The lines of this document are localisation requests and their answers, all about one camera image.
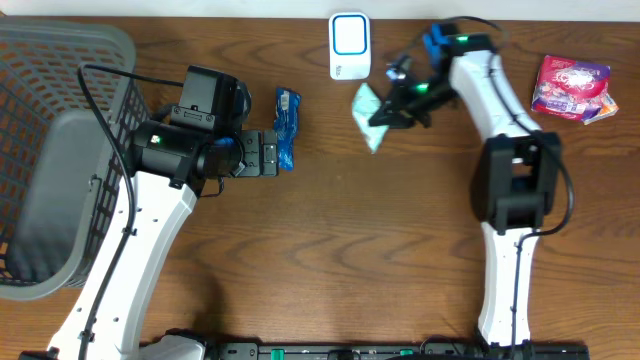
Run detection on green tissue pack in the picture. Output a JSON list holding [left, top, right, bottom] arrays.
[[352, 83, 389, 154]]

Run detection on blue snack packet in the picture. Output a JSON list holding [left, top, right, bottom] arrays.
[[273, 87, 301, 171]]

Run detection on red purple Carefree pad pack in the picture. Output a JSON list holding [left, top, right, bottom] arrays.
[[531, 55, 611, 124]]

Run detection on orange small carton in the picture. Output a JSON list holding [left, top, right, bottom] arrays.
[[582, 93, 619, 125]]

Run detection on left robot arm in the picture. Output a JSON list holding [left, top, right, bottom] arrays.
[[20, 121, 279, 360]]

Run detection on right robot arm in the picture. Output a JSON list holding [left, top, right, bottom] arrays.
[[368, 18, 567, 348]]

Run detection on grey plastic basket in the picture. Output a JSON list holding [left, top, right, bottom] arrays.
[[1, 17, 149, 301]]

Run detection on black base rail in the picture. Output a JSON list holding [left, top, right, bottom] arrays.
[[139, 329, 591, 360]]

